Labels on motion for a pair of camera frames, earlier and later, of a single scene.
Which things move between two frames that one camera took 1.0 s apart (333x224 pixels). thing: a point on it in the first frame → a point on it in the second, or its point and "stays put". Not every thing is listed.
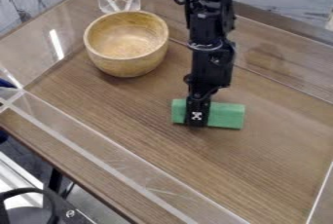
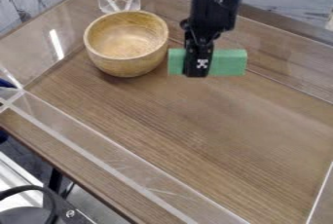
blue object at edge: x=7 y=84 stays put
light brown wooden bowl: x=126 y=43 stays put
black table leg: x=55 y=180 stays put
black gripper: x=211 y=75 → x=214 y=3
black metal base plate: x=71 y=215 stays put
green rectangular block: x=223 y=114 → x=229 y=62
